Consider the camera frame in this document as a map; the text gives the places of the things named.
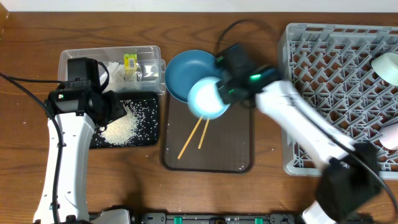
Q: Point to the yellow snack wrapper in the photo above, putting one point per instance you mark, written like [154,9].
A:
[130,67]

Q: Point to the wooden chopstick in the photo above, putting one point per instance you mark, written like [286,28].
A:
[203,134]
[189,138]

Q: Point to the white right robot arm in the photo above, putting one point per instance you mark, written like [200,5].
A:
[350,176]

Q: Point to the brown serving tray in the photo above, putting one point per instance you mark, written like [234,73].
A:
[228,145]

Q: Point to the dark blue plate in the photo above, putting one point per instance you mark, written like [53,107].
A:
[187,68]

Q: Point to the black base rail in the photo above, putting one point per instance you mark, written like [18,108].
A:
[164,217]

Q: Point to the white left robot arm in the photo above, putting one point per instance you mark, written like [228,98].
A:
[63,197]

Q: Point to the light blue bowl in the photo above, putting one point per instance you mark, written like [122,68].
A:
[204,100]

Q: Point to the grey dishwasher rack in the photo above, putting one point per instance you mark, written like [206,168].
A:
[330,66]

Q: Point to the black waste tray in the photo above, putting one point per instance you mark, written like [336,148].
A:
[146,124]

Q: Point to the pile of white rice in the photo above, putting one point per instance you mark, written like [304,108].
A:
[122,127]

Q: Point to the white napkin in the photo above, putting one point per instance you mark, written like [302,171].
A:
[116,76]

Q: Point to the small pink bowl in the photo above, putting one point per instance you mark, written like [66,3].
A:
[389,138]

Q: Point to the mint green bowl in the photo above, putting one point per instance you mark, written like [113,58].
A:
[386,67]

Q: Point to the clear plastic waste bin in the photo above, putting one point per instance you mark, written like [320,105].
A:
[150,66]

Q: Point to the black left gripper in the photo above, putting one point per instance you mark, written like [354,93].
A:
[117,111]

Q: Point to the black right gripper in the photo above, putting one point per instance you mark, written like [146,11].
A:
[223,88]

